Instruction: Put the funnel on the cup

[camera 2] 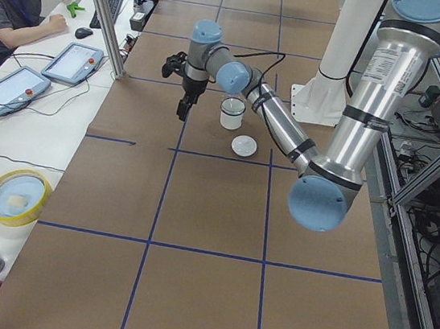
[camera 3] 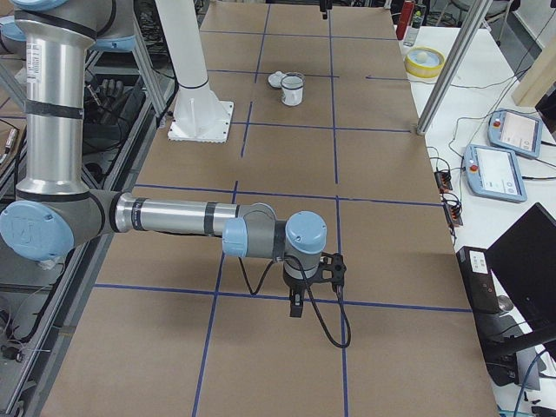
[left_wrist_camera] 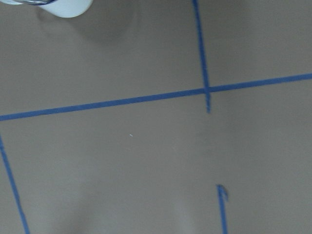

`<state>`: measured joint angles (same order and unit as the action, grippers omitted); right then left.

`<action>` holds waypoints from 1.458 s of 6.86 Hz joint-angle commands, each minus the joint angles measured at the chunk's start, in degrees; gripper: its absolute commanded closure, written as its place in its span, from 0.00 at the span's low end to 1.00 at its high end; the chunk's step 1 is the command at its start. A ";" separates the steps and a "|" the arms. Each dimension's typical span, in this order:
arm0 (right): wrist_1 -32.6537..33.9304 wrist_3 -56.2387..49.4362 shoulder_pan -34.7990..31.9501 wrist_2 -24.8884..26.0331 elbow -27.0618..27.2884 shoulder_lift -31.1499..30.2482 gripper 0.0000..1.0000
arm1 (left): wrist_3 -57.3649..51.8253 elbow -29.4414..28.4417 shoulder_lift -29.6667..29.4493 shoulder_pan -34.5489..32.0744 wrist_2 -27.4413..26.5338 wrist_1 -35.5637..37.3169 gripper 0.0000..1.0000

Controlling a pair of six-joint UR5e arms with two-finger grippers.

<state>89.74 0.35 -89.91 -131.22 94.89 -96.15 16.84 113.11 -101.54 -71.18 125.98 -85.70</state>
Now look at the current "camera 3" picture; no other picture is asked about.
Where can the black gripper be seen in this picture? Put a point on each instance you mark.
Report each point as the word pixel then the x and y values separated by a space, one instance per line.
pixel 295 287
pixel 324 5

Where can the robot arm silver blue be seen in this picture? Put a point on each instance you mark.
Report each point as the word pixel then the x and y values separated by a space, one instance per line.
pixel 55 211

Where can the teach pendant tablet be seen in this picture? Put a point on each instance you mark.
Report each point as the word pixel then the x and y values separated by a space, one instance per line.
pixel 510 129
pixel 494 173

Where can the white enamel mug blue rim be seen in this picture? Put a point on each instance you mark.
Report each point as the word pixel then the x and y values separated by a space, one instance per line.
pixel 292 99

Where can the far teach pendant tablet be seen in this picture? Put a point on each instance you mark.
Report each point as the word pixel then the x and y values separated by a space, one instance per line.
pixel 510 129

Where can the orange black adapter box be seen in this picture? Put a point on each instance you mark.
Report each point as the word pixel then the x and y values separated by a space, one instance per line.
pixel 452 210
pixel 443 180

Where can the orange black adapter box far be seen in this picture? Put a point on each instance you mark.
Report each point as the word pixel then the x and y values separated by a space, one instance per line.
pixel 443 180

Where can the white mug lid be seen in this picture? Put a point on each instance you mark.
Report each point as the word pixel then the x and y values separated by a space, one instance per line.
pixel 274 79

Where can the orange black adapter box near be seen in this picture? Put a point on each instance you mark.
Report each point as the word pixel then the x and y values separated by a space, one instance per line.
pixel 452 210

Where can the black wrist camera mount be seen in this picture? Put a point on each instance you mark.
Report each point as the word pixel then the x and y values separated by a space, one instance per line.
pixel 331 269

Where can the black monitor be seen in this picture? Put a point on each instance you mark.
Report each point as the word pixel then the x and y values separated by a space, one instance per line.
pixel 523 261

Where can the black computer box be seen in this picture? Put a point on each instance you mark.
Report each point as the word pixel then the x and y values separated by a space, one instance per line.
pixel 478 280

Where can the aluminium frame post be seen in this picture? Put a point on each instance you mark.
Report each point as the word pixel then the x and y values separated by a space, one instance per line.
pixel 475 16

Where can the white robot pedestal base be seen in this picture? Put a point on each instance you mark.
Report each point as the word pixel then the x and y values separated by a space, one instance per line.
pixel 198 115

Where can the near teach pendant tablet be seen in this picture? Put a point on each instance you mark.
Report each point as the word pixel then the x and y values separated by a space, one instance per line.
pixel 494 173

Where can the red bottle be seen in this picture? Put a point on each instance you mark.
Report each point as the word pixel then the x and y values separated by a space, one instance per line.
pixel 406 13

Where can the yellow rimmed bowl blue plate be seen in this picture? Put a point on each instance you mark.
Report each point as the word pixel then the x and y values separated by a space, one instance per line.
pixel 424 62

